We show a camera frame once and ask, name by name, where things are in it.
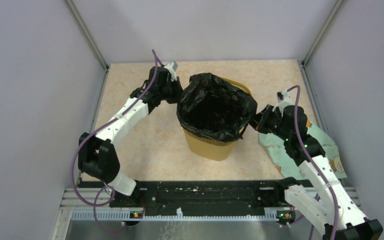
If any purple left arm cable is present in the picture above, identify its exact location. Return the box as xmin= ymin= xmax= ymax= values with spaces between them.
xmin=71 ymin=48 xmax=165 ymax=234

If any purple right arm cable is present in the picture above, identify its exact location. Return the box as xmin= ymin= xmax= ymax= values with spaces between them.
xmin=284 ymin=85 xmax=340 ymax=240

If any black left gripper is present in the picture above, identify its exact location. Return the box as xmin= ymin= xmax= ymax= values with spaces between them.
xmin=159 ymin=76 xmax=189 ymax=104

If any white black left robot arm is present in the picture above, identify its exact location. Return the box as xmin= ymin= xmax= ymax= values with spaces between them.
xmin=77 ymin=61 xmax=183 ymax=207

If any right aluminium frame post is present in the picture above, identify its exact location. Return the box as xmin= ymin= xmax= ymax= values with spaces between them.
xmin=301 ymin=0 xmax=348 ymax=69

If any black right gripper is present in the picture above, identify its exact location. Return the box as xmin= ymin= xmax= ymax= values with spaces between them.
xmin=245 ymin=104 xmax=290 ymax=141

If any left aluminium frame post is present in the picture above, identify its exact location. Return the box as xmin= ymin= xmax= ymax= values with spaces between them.
xmin=63 ymin=0 xmax=109 ymax=72

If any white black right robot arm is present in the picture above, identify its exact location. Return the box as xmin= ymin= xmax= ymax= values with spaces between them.
xmin=249 ymin=104 xmax=383 ymax=240

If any aluminium frame post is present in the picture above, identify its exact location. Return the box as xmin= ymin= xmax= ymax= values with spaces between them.
xmin=301 ymin=0 xmax=348 ymax=69
xmin=63 ymin=0 xmax=109 ymax=72

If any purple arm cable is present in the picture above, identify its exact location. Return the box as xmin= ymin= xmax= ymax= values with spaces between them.
xmin=71 ymin=48 xmax=165 ymax=234
xmin=284 ymin=85 xmax=340 ymax=240

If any black plastic trash bag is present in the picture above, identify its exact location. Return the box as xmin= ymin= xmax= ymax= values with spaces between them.
xmin=176 ymin=72 xmax=258 ymax=143

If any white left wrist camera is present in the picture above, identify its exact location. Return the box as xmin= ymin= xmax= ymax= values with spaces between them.
xmin=163 ymin=61 xmax=178 ymax=82

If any light green patterned cloth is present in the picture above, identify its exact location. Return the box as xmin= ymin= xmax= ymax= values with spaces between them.
xmin=258 ymin=121 xmax=347 ymax=181

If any yellow ribbed trash bin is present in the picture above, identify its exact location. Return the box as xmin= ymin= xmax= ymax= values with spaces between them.
xmin=183 ymin=77 xmax=253 ymax=161

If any grey slotted cable duct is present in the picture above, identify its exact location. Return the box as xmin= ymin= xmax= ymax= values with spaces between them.
xmin=71 ymin=210 xmax=279 ymax=222

